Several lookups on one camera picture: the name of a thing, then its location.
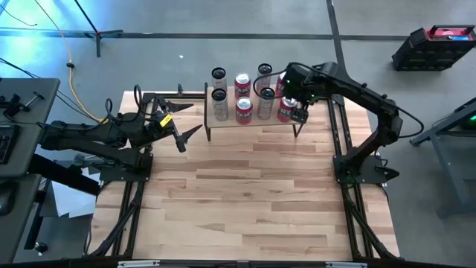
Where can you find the silver Celsius slim can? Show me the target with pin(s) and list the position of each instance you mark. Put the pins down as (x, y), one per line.
(265, 109)
(220, 109)
(219, 82)
(263, 79)

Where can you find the wooden shelf black metal legs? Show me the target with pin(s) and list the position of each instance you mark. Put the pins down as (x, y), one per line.
(231, 124)

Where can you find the grey metal side table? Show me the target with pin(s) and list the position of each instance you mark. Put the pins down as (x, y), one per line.
(446, 165)

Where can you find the red Fanta soda can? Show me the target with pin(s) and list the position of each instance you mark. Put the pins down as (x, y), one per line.
(285, 112)
(244, 112)
(242, 87)
(279, 87)

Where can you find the black tripod stand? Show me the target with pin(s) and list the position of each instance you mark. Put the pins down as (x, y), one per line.
(98, 46)

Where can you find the grey desk with mouse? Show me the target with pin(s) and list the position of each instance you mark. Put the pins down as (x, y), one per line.
(18, 231)

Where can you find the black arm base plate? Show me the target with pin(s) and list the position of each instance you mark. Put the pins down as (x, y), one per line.
(366, 178)
(126, 177)

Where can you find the device with green light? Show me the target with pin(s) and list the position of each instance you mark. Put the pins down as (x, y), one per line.
(471, 121)

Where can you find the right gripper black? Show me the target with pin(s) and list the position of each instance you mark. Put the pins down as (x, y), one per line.
(303, 85)

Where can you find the black and red tool case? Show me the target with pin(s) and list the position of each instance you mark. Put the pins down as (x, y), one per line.
(420, 56)

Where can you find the yellow label tag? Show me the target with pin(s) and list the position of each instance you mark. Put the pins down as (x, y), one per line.
(166, 120)

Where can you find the small black clamp knob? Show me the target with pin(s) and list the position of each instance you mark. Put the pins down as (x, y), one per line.
(180, 89)

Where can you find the black aluminium table frame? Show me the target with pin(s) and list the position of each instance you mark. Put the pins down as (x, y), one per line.
(193, 96)

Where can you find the black diagonal support beam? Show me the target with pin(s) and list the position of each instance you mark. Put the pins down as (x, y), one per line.
(70, 183)

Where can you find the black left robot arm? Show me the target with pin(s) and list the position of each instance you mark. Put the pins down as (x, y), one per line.
(93, 132)

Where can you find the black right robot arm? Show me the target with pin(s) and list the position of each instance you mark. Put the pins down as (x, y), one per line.
(372, 100)

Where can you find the black clamp tool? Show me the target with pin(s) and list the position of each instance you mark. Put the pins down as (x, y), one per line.
(15, 104)

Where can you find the silver metal bracket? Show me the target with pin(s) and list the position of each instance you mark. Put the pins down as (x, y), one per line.
(137, 264)
(346, 265)

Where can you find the black computer mouse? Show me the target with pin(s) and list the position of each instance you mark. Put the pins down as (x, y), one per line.
(6, 199)

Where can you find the black caster wheel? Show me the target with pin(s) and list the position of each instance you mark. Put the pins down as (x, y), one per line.
(41, 247)

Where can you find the black keyboard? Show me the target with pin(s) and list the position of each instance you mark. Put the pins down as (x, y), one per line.
(7, 143)

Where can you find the grey desk with keyboard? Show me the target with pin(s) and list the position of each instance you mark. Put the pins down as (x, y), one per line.
(33, 149)

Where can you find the white paper sheets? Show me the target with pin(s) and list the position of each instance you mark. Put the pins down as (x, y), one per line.
(70, 201)

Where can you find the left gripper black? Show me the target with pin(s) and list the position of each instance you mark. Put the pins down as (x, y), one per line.
(160, 128)

